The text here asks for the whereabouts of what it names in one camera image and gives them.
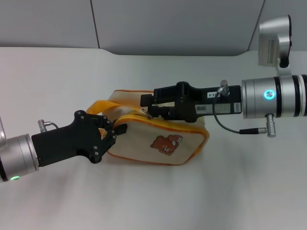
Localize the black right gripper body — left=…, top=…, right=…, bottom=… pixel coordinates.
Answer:
left=153, top=81, right=243, bottom=123

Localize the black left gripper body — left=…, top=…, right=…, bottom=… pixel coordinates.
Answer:
left=31, top=109, right=118, bottom=165

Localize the metal zipper pull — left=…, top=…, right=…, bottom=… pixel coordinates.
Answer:
left=142, top=108, right=154, bottom=120

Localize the beige bear print food bag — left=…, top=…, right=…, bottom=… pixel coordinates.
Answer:
left=85, top=89, right=210, bottom=167

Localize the left gripper grey connector cable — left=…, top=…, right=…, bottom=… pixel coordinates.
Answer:
left=36, top=118, right=59, bottom=133

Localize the gripper grey connector cable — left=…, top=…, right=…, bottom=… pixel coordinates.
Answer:
left=213, top=80, right=277, bottom=139
left=36, top=118, right=59, bottom=133

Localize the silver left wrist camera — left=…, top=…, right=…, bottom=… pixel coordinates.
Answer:
left=0, top=116, right=7, bottom=147

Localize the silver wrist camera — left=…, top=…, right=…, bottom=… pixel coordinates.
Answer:
left=0, top=116, right=7, bottom=147
left=258, top=14, right=293, bottom=69

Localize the right gripper grey connector cable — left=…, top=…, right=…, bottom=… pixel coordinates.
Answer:
left=213, top=80, right=277, bottom=139

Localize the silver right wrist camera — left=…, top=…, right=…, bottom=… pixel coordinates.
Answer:
left=258, top=14, right=293, bottom=69

